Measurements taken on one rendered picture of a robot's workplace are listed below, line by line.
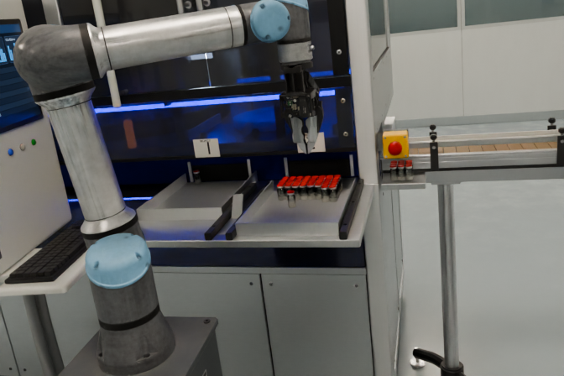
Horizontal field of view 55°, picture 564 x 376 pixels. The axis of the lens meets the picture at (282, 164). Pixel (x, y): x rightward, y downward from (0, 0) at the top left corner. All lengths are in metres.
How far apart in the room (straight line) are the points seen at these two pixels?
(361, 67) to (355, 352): 0.95
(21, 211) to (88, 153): 0.68
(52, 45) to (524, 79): 5.68
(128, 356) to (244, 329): 0.93
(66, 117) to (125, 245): 0.27
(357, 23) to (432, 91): 4.70
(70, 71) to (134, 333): 0.49
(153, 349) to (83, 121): 0.46
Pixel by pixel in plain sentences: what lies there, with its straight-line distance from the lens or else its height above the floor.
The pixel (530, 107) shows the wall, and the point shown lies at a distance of 6.37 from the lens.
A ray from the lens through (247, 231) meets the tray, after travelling 1.37.
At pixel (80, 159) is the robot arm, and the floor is 1.18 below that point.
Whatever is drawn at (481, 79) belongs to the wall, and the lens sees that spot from 6.26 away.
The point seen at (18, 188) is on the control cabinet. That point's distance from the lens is 1.77.
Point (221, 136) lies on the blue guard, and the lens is 1.72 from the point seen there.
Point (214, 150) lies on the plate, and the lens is 1.74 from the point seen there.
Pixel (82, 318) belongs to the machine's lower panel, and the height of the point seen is 0.38.
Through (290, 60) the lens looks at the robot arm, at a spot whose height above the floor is 1.31.
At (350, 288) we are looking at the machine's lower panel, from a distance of 1.81.
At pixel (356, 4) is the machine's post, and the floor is 1.40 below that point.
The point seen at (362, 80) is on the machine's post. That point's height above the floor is 1.19.
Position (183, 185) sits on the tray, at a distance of 1.88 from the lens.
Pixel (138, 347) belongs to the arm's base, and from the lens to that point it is 1.10.
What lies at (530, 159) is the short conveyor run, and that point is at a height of 0.91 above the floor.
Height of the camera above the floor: 1.40
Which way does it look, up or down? 15 degrees down
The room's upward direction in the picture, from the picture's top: 7 degrees counter-clockwise
